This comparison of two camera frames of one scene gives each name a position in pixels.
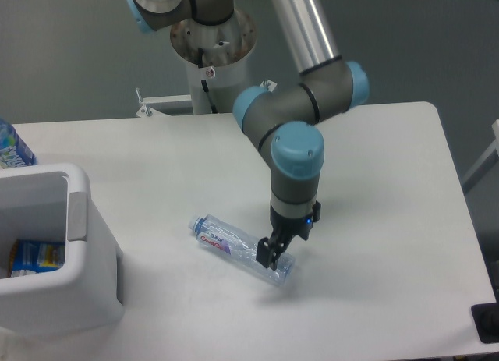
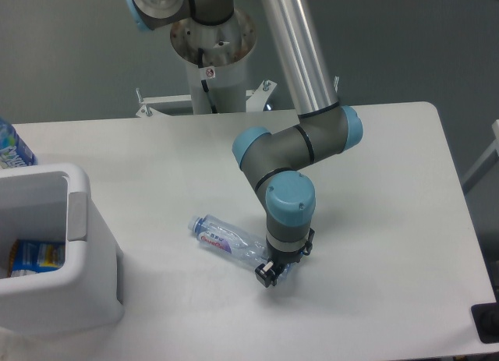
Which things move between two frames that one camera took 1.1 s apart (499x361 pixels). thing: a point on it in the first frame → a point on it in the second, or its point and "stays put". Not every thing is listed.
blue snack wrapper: x=31 y=256 stays put
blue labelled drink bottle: x=15 y=152 stays put
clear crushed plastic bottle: x=219 y=236 stays put
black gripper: x=268 y=251 → x=283 y=259
